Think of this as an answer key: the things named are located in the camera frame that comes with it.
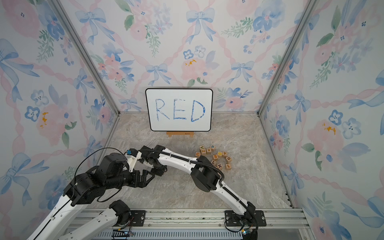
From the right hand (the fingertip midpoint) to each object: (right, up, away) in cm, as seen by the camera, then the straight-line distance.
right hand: (162, 168), depth 90 cm
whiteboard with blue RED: (+10, +36, +5) cm, 38 cm away
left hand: (-1, +4, -23) cm, 24 cm away
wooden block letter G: (+41, +5, +2) cm, 41 cm away
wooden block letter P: (+32, +11, +7) cm, 34 cm away
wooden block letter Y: (+39, +8, +5) cm, 40 cm away
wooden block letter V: (+24, +12, +8) cm, 28 cm away
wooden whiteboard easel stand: (+2, +20, +16) cm, 26 cm away
